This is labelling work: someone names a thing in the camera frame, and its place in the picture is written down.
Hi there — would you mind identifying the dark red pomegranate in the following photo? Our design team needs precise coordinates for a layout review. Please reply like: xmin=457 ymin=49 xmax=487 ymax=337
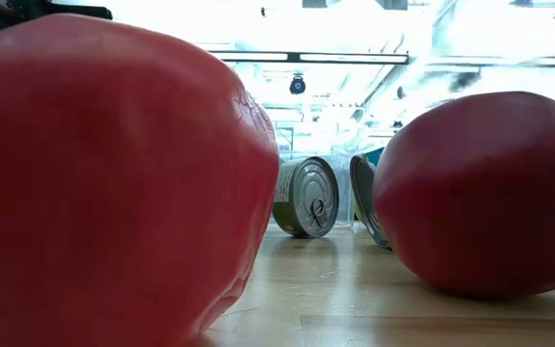
xmin=372 ymin=91 xmax=555 ymax=298

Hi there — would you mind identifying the green albacore tuna can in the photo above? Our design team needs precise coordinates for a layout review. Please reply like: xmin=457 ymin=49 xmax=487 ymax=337
xmin=271 ymin=156 xmax=340 ymax=240

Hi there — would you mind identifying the blue tuna can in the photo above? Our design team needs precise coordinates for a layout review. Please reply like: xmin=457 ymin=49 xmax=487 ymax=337
xmin=348 ymin=147 xmax=394 ymax=251

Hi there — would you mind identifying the black overhead camera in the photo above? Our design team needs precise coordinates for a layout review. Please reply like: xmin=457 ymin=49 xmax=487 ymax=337
xmin=288 ymin=74 xmax=307 ymax=96

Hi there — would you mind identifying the red apple with yellow blush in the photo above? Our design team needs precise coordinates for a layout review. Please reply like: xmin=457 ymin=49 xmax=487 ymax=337
xmin=0 ymin=13 xmax=281 ymax=347

